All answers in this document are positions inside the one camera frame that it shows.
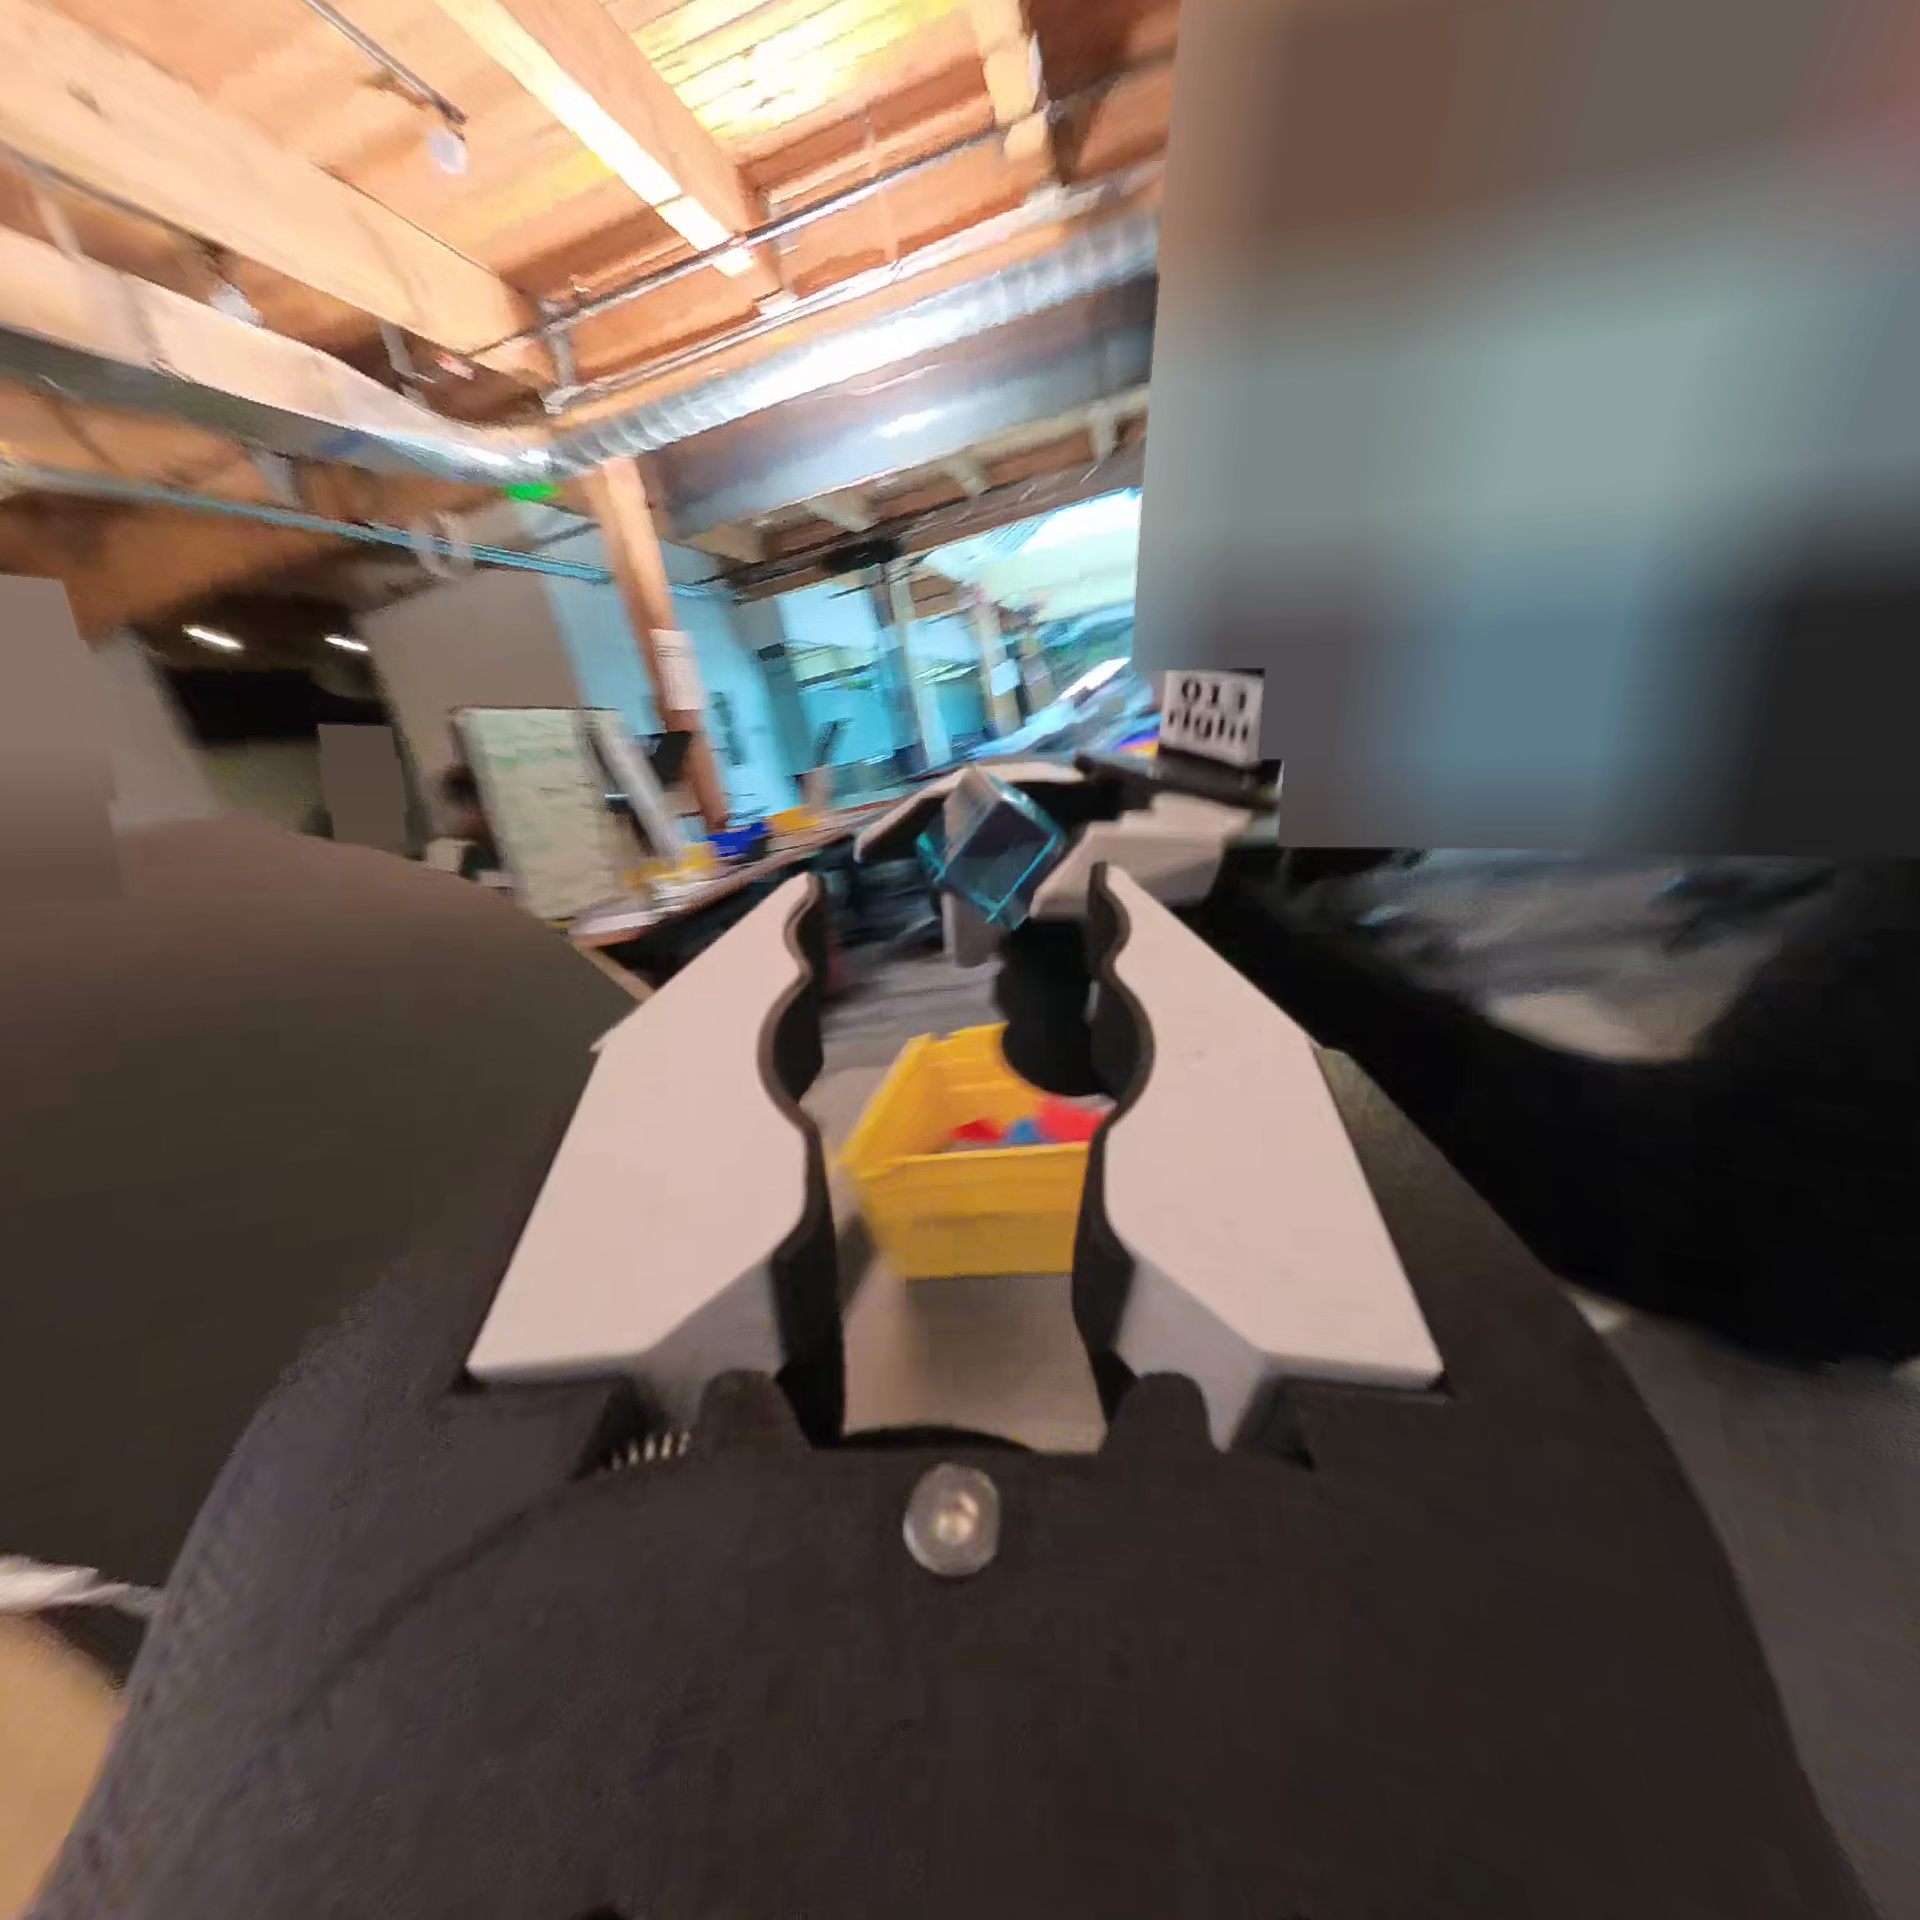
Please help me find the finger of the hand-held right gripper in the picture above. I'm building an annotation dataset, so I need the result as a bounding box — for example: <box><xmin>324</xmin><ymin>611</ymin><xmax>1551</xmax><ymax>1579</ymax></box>
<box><xmin>855</xmin><ymin>760</ymin><xmax>1106</xmax><ymax>864</ymax></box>
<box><xmin>1031</xmin><ymin>806</ymin><xmax>1257</xmax><ymax>923</ymax></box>

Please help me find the silver spiral air duct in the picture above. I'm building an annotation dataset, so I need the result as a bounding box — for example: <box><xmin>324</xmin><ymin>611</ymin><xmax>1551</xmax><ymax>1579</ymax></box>
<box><xmin>0</xmin><ymin>269</ymin><xmax>1164</xmax><ymax>474</ymax></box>

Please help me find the black board with wooden edge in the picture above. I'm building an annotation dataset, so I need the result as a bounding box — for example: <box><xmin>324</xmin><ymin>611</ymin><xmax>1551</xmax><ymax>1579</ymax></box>
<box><xmin>0</xmin><ymin>816</ymin><xmax>649</xmax><ymax>1594</ymax></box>

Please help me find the yellow storage bin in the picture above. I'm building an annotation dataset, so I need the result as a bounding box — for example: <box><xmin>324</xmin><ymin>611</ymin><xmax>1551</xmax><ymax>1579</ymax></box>
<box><xmin>836</xmin><ymin>1023</ymin><xmax>1121</xmax><ymax>1279</ymax></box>

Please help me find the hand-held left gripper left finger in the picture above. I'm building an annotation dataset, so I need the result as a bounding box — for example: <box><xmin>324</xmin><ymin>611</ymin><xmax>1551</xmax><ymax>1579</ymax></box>
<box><xmin>465</xmin><ymin>870</ymin><xmax>841</xmax><ymax>1384</ymax></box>

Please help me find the large written whiteboard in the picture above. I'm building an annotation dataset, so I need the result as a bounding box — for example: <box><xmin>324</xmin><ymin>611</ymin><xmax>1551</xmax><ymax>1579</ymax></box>
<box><xmin>450</xmin><ymin>703</ymin><xmax>663</xmax><ymax>922</ymax></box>

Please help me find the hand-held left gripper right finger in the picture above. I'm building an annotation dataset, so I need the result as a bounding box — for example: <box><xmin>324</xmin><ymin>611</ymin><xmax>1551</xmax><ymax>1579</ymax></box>
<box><xmin>1076</xmin><ymin>867</ymin><xmax>1449</xmax><ymax>1444</ymax></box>

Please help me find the clear teal cube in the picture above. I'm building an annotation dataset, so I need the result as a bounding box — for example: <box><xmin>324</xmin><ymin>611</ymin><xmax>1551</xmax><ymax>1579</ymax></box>
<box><xmin>919</xmin><ymin>772</ymin><xmax>1067</xmax><ymax>934</ymax></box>

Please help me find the person's right hand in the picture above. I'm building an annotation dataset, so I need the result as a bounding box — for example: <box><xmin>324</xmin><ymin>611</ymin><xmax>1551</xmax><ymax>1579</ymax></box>
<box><xmin>1000</xmin><ymin>896</ymin><xmax>1153</xmax><ymax>1098</ymax></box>

